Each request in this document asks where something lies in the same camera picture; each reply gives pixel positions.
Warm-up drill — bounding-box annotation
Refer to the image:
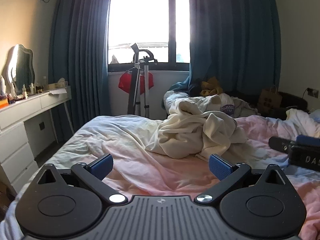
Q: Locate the cream white garment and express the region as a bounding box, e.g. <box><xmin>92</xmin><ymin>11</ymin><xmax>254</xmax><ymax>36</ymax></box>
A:
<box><xmin>145</xmin><ymin>95</ymin><xmax>248</xmax><ymax>159</ymax></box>

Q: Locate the wavy frame mirror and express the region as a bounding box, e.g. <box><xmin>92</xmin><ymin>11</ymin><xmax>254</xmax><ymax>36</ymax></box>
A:
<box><xmin>1</xmin><ymin>44</ymin><xmax>36</xmax><ymax>92</ymax></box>

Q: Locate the pastel pillow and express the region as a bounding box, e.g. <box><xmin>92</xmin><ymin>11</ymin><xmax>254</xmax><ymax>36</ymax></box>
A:
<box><xmin>286</xmin><ymin>108</ymin><xmax>320</xmax><ymax>131</ymax></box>

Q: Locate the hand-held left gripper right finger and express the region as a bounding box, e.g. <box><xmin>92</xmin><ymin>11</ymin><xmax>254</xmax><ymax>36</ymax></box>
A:
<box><xmin>196</xmin><ymin>154</ymin><xmax>288</xmax><ymax>205</ymax></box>

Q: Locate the light blue duvet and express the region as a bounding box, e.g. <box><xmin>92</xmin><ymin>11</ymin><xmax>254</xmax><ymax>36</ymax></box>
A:
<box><xmin>163</xmin><ymin>81</ymin><xmax>193</xmax><ymax>111</ymax></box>

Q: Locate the red cloth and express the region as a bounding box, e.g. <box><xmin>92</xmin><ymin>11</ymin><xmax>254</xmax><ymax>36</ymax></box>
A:
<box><xmin>118</xmin><ymin>70</ymin><xmax>154</xmax><ymax>96</ymax></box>

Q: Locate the window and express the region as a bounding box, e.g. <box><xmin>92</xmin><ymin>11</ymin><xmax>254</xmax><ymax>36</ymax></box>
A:
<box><xmin>107</xmin><ymin>0</ymin><xmax>192</xmax><ymax>73</ymax></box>

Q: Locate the dark cloth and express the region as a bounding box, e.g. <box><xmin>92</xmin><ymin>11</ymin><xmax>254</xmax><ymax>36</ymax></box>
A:
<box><xmin>187</xmin><ymin>80</ymin><xmax>203</xmax><ymax>97</ymax></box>

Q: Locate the garment steamer stand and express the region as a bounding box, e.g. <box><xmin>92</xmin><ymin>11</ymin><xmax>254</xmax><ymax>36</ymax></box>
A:
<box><xmin>127</xmin><ymin>42</ymin><xmax>158</xmax><ymax>118</ymax></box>

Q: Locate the white garment with purple print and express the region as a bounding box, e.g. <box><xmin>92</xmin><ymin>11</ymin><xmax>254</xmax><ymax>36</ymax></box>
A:
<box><xmin>217</xmin><ymin>93</ymin><xmax>261</xmax><ymax>118</ymax></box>

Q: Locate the tissue box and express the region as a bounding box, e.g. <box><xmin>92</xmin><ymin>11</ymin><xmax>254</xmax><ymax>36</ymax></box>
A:
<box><xmin>47</xmin><ymin>78</ymin><xmax>69</xmax><ymax>90</ymax></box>

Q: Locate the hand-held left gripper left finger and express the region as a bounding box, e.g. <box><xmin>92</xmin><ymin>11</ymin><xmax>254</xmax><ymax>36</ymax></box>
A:
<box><xmin>37</xmin><ymin>153</ymin><xmax>127</xmax><ymax>205</ymax></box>

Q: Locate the brown paper bag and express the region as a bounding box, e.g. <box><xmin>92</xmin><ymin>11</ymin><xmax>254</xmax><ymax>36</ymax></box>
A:
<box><xmin>257</xmin><ymin>85</ymin><xmax>283</xmax><ymax>111</ymax></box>

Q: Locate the yellow cloth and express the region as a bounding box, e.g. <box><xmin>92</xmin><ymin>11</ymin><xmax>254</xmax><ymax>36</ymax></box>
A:
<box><xmin>200</xmin><ymin>77</ymin><xmax>224</xmax><ymax>97</ymax></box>

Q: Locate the white dresser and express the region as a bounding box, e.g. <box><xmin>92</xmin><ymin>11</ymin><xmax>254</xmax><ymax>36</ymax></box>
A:
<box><xmin>0</xmin><ymin>85</ymin><xmax>75</xmax><ymax>198</ymax></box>

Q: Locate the blue curtain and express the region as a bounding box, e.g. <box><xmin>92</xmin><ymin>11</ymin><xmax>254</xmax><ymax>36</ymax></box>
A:
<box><xmin>48</xmin><ymin>0</ymin><xmax>113</xmax><ymax>144</ymax></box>
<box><xmin>187</xmin><ymin>0</ymin><xmax>280</xmax><ymax>94</ymax></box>

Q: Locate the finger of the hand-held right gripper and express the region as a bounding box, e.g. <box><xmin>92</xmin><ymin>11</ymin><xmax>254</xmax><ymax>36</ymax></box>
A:
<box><xmin>269</xmin><ymin>136</ymin><xmax>297</xmax><ymax>154</ymax></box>
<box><xmin>296</xmin><ymin>134</ymin><xmax>320</xmax><ymax>147</ymax></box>

